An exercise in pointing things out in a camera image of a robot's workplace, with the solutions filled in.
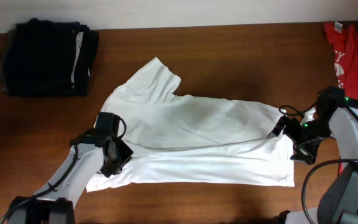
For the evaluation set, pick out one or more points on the folded black clothes stack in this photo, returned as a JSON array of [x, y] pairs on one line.
[[48, 59]]

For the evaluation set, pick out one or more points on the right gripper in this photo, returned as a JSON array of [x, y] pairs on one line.
[[291, 137]]

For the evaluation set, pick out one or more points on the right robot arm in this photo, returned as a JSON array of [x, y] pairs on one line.
[[338, 119]]

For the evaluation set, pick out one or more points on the red t-shirt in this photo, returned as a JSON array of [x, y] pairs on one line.
[[345, 46]]

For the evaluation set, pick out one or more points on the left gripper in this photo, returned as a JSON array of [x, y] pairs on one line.
[[117, 157]]

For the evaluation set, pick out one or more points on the white t-shirt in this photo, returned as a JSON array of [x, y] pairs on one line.
[[192, 138]]

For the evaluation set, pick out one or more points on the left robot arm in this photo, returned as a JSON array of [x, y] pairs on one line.
[[55, 201]]

